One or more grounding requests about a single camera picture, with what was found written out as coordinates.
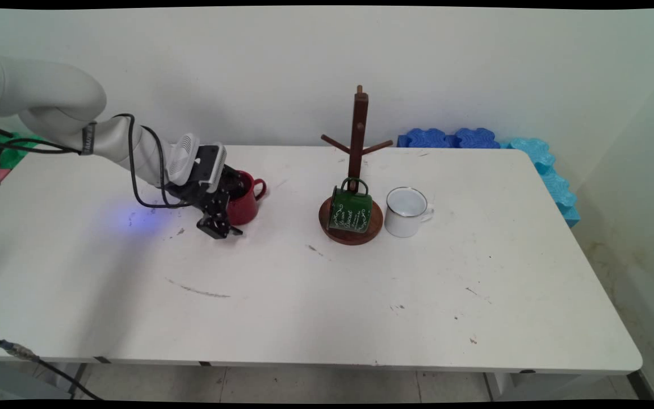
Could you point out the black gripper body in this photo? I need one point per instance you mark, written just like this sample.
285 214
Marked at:
208 190

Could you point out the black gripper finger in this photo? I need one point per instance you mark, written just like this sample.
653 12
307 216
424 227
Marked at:
218 221
240 184

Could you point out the red enamel mug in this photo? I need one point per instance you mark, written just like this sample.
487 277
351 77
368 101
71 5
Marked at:
247 213

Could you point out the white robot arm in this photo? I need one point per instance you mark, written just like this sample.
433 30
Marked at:
49 96

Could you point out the green printed mug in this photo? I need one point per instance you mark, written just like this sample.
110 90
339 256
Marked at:
349 213

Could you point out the brown wooden mug tree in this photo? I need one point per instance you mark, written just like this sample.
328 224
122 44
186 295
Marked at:
358 130

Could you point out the white enamel mug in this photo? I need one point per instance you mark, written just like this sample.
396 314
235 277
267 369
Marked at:
403 220

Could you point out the dark blue foam tile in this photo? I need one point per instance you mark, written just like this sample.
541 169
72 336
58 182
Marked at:
476 138
426 138

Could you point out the green foam tile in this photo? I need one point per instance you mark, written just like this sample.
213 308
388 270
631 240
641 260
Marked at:
3 156

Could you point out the white table leg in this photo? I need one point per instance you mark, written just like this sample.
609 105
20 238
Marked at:
496 386
68 376

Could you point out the light blue foam tile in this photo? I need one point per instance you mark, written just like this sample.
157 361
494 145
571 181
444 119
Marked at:
554 182

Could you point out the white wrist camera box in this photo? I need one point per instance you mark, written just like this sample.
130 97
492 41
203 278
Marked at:
185 159

